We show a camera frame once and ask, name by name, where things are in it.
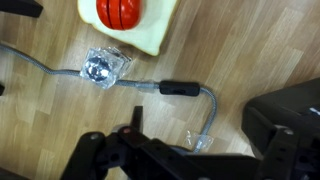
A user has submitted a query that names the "grey braided lamp cable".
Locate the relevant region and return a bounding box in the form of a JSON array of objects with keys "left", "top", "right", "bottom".
[{"left": 0, "top": 43, "right": 218, "bottom": 155}]

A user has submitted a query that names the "red toy tomato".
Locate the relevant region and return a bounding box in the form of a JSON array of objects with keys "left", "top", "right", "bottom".
[{"left": 95, "top": 0, "right": 143, "bottom": 31}]

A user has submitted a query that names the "toy bread slice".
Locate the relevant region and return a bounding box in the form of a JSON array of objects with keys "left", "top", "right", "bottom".
[{"left": 77, "top": 0, "right": 180, "bottom": 57}]

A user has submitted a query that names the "clear tape piece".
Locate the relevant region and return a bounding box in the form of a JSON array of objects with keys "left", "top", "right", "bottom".
[{"left": 184, "top": 129, "right": 215, "bottom": 152}]

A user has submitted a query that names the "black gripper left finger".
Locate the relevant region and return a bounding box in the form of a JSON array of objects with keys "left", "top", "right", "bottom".
[{"left": 61, "top": 105, "right": 158, "bottom": 180}]

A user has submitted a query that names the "small black stool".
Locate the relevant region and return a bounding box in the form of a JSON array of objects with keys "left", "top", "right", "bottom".
[{"left": 0, "top": 0, "right": 45, "bottom": 19}]

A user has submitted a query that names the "black plastic bin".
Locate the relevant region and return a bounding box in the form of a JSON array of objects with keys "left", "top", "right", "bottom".
[{"left": 241, "top": 77, "right": 320, "bottom": 158}]

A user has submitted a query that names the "black inline lamp switch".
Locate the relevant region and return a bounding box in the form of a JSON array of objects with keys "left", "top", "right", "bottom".
[{"left": 158, "top": 80, "right": 201, "bottom": 97}]

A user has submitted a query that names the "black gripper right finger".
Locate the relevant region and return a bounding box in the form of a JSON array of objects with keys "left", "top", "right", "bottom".
[{"left": 254, "top": 126, "right": 320, "bottom": 180}]

